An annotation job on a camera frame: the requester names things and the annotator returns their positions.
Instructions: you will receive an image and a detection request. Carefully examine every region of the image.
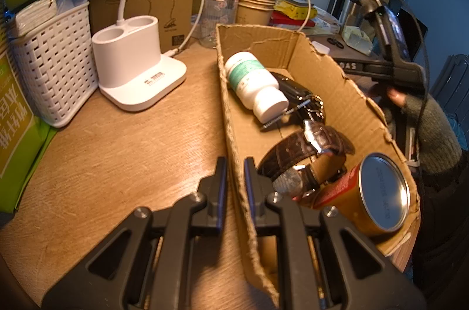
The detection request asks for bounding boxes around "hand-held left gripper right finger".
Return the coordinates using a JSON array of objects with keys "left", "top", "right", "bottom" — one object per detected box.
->
[{"left": 244, "top": 157, "right": 427, "bottom": 310}]

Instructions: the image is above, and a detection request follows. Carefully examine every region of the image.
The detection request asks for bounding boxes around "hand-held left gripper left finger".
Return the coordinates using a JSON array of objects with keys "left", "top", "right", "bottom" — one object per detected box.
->
[{"left": 41, "top": 156, "right": 228, "bottom": 310}]

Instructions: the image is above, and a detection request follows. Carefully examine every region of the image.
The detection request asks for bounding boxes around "brown leather wristwatch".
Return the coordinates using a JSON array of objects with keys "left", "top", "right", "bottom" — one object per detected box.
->
[{"left": 256, "top": 119, "right": 356, "bottom": 201}]

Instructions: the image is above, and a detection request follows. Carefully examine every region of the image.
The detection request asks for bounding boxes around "cardboard box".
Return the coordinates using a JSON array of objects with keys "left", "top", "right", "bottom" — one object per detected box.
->
[{"left": 215, "top": 23, "right": 421, "bottom": 307}]

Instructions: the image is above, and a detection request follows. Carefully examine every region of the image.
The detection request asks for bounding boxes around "orange tin can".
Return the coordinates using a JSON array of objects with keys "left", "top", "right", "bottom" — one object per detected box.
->
[{"left": 311, "top": 153, "right": 411, "bottom": 237}]

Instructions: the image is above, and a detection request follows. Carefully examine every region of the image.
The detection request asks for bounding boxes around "white medicine bottle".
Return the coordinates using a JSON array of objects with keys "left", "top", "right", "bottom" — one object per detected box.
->
[{"left": 224, "top": 51, "right": 290, "bottom": 123}]

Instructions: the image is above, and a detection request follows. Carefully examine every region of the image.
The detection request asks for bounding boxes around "black car key with ring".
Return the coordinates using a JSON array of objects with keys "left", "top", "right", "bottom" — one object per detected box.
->
[{"left": 261, "top": 72, "right": 327, "bottom": 132}]

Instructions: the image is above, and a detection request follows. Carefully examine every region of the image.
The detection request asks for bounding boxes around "person's right forearm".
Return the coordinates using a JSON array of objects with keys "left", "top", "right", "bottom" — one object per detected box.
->
[{"left": 412, "top": 149, "right": 469, "bottom": 299}]

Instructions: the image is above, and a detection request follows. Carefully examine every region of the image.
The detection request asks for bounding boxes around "person's right hand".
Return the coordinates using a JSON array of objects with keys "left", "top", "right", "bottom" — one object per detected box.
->
[{"left": 381, "top": 84, "right": 463, "bottom": 175}]

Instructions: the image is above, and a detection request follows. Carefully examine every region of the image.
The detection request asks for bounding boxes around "black monitor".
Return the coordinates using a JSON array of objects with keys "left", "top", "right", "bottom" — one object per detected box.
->
[{"left": 397, "top": 7, "right": 429, "bottom": 62}]

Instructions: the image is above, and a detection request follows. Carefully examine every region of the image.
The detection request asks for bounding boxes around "pale green tissue pack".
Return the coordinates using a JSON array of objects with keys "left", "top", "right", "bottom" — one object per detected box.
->
[{"left": 341, "top": 26, "right": 378, "bottom": 56}]

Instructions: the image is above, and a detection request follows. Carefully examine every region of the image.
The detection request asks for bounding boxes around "steel kettle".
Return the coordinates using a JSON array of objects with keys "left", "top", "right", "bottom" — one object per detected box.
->
[{"left": 342, "top": 0, "right": 364, "bottom": 29}]

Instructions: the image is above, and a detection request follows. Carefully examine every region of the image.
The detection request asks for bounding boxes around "white paper box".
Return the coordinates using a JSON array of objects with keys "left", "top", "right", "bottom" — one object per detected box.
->
[{"left": 314, "top": 6, "right": 341, "bottom": 34}]

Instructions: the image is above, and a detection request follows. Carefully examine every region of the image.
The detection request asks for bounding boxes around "dark radiator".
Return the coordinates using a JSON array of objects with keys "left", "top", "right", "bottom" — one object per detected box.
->
[{"left": 430, "top": 54, "right": 469, "bottom": 120}]

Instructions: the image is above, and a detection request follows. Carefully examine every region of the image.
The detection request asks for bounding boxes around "yellow packet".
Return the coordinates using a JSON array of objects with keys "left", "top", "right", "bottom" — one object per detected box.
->
[{"left": 275, "top": 0, "right": 317, "bottom": 20}]

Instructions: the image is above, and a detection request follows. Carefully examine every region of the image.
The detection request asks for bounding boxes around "red book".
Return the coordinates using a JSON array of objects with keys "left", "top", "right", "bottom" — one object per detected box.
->
[{"left": 271, "top": 11, "right": 316, "bottom": 28}]

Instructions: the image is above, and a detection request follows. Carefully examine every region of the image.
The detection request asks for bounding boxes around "stack of paper cups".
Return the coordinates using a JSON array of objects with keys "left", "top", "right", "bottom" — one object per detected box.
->
[{"left": 235, "top": 0, "right": 279, "bottom": 25}]

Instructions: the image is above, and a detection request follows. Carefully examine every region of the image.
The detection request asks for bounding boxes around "white desk lamp base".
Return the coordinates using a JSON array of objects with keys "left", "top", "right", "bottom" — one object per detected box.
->
[{"left": 91, "top": 0, "right": 187, "bottom": 112}]

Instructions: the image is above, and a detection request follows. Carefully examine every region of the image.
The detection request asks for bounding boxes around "white woven plastic basket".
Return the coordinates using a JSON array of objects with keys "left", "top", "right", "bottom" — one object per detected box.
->
[{"left": 9, "top": 0, "right": 99, "bottom": 128}]

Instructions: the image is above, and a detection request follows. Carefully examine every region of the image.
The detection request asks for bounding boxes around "green printed box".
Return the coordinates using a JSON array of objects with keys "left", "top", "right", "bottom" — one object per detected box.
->
[{"left": 0, "top": 51, "right": 57, "bottom": 213}]

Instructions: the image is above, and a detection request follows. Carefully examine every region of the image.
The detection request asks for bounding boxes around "white tissue pack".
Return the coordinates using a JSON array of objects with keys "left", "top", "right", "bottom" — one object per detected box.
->
[{"left": 15, "top": 0, "right": 57, "bottom": 37}]

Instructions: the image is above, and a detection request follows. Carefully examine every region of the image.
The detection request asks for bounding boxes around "white power cable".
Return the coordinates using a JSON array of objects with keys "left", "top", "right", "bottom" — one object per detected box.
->
[{"left": 165, "top": 0, "right": 313, "bottom": 57}]

